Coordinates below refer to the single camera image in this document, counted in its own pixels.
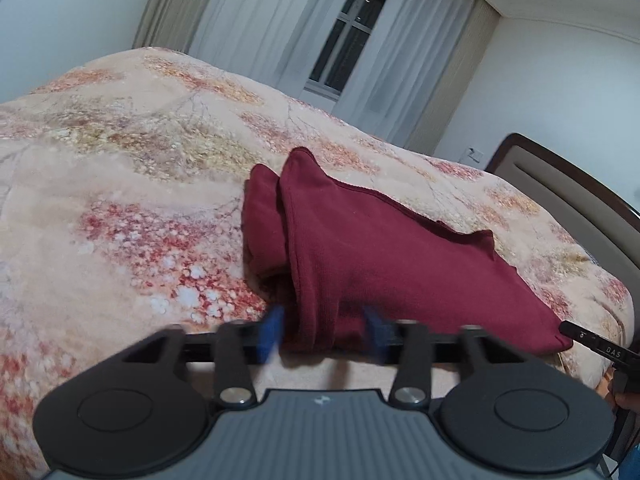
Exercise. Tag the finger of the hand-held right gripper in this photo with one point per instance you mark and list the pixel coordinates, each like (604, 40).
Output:
(600, 345)

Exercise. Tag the sheer white curtain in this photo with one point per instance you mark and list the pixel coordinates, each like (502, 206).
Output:
(265, 15)
(405, 55)

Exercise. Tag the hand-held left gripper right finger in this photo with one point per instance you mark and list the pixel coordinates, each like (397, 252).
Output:
(376, 334)

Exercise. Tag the white wall socket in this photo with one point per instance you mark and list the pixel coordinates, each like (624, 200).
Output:
(475, 153)

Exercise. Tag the beige curtain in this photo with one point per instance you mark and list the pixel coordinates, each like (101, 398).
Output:
(455, 85)
(170, 5)

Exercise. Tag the brown padded headboard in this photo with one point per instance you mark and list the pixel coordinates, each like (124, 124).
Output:
(565, 190)

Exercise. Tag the window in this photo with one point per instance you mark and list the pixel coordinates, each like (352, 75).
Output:
(350, 35)

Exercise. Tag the person's right hand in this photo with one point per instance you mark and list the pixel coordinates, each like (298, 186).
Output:
(627, 401)

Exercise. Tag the floral quilt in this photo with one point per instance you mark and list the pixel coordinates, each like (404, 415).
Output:
(130, 200)

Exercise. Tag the dark red sweater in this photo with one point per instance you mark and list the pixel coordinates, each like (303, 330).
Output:
(400, 270)

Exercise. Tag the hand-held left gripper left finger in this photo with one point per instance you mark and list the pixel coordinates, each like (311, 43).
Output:
(270, 335)

